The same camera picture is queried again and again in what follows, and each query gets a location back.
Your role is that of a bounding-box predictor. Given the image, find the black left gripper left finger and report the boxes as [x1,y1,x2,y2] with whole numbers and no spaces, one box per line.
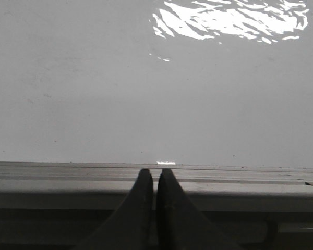
[78,169,153,249]

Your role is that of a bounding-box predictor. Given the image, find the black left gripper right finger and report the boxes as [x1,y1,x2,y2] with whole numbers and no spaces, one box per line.
[156,169,241,249]

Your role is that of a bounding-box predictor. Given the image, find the grey metal whiteboard tray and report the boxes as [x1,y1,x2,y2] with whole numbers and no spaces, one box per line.
[0,161,313,213]

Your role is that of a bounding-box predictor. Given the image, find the white whiteboard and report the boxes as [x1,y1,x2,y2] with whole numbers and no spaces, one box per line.
[0,1,313,168]

